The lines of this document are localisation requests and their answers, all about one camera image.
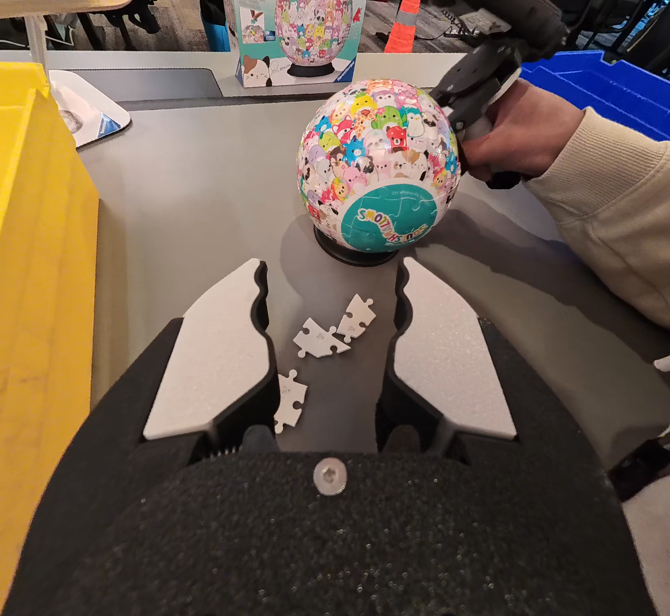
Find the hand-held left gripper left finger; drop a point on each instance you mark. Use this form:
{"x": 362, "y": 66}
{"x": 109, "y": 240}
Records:
{"x": 209, "y": 364}

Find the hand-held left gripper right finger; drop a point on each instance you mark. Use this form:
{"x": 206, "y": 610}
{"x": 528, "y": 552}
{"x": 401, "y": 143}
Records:
{"x": 450, "y": 364}

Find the white puzzle piece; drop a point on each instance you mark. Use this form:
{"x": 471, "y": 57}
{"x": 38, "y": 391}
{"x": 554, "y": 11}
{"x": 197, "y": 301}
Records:
{"x": 290, "y": 401}
{"x": 316, "y": 338}
{"x": 356, "y": 317}

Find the round black ball stand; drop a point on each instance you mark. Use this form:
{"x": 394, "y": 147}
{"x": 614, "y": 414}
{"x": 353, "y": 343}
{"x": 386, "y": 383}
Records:
{"x": 356, "y": 257}

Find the colourful puzzle ball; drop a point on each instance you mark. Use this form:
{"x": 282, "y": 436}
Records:
{"x": 377, "y": 155}

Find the person's right forearm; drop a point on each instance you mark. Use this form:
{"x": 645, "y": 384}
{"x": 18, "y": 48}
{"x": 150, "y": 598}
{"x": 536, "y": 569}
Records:
{"x": 617, "y": 207}

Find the puzzle box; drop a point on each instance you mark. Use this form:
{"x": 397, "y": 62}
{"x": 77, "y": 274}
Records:
{"x": 303, "y": 14}

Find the person's right hand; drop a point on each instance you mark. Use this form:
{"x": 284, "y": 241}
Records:
{"x": 528, "y": 129}

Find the blue plastic bin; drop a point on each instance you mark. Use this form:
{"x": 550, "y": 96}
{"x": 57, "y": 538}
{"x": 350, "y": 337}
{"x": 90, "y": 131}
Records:
{"x": 602, "y": 87}

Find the white printed sheet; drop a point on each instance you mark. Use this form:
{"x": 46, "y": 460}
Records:
{"x": 89, "y": 113}

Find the dark waste bin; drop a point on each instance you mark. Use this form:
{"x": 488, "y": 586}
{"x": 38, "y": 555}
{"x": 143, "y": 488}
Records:
{"x": 214, "y": 19}

